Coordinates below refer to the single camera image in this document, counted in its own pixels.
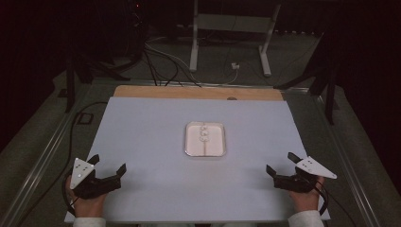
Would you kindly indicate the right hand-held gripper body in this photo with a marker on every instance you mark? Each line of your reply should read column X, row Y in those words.
column 293, row 183

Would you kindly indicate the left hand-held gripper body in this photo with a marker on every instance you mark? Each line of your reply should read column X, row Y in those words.
column 94, row 186

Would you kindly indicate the cream square tray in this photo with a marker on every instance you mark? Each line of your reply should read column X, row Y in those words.
column 217, row 142

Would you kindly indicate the thin wooden skewer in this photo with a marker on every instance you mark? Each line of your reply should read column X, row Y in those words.
column 205, row 148

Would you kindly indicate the white soft food piece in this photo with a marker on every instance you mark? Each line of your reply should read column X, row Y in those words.
column 203, row 133
column 203, row 127
column 204, row 138

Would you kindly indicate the person's left hand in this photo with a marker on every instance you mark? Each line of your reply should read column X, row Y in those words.
column 90, row 206

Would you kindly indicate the person's right hand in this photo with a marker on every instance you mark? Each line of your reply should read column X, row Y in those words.
column 304, row 201

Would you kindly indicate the white table sheet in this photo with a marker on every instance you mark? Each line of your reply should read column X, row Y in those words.
column 151, row 142

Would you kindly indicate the black tripod stand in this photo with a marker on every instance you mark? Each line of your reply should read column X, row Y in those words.
column 329, row 91
column 70, row 82

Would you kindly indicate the white metal stand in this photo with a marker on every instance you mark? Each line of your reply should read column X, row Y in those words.
column 194, row 47

